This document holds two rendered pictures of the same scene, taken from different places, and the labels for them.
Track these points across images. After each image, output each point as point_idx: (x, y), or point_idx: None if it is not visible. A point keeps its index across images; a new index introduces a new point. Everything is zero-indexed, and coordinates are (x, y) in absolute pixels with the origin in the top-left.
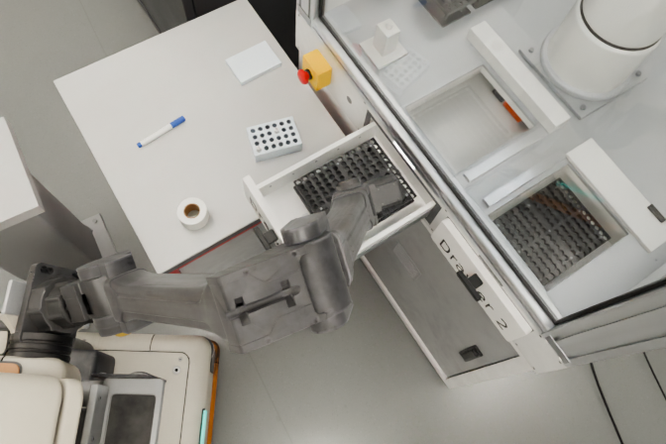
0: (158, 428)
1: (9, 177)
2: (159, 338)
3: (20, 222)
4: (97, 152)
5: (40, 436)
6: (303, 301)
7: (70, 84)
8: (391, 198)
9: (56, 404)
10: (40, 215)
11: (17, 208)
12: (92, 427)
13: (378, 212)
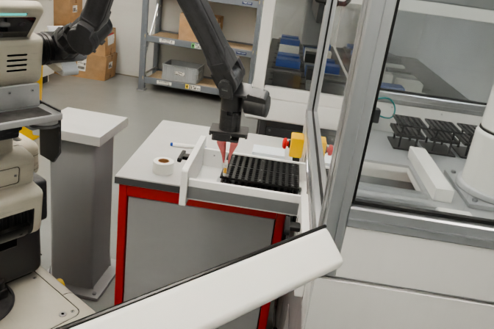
0: (34, 120)
1: (101, 128)
2: (76, 296)
3: (84, 156)
4: (149, 139)
5: None
6: None
7: (168, 123)
8: (256, 95)
9: None
10: (95, 164)
11: (90, 134)
12: (15, 89)
13: (264, 181)
